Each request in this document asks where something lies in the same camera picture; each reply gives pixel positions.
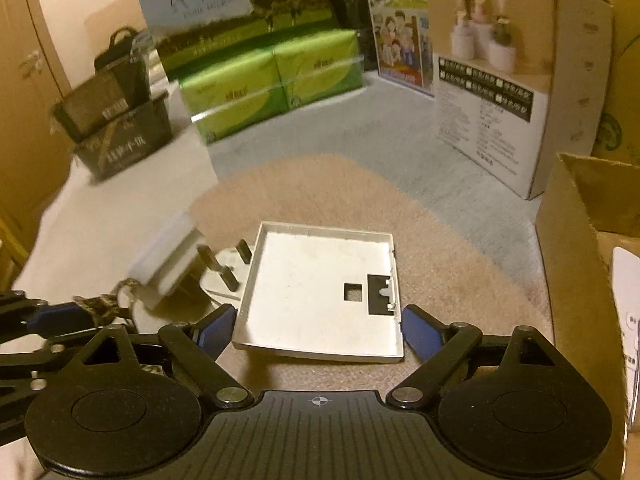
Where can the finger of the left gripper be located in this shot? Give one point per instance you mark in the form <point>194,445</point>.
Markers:
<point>53,356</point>
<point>20,314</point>

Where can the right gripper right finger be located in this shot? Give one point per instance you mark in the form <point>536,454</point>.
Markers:
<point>442,349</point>

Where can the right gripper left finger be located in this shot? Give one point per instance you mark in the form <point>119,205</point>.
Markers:
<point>194,349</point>

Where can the white power plug adapter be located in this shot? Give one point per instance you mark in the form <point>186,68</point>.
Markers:
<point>225,273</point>

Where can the white square night light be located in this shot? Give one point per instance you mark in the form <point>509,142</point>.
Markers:
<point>165,261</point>

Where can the beige square tray lid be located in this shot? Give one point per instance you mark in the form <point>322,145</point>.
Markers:
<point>321,293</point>

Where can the white rectangular remote device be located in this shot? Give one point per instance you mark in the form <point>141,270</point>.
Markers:
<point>625,289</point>

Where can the wooden door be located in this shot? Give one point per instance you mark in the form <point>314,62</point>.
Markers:
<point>35,155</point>

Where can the open cardboard box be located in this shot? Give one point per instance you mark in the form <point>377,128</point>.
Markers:
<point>590,206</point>

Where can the lower black food bowl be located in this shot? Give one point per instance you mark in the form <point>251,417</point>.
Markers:
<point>126,140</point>

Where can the black food bowl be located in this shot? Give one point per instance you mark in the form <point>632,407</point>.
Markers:
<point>126,140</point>
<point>111,92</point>

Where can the upper black food bowl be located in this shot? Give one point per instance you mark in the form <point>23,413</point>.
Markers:
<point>111,92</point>

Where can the large flat cardboard box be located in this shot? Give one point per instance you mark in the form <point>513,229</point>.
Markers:
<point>618,135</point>

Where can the black handbag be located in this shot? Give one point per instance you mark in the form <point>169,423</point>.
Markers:
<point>119,47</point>

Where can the white humidifier product box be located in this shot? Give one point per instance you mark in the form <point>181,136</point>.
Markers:
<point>517,81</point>

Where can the green tissue pack bundle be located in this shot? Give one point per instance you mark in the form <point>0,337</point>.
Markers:
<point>231,95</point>

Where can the light blue milk carton box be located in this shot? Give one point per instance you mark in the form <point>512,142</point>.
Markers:
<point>185,32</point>

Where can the dark blue milk box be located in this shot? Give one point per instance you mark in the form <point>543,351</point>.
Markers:
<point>403,49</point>

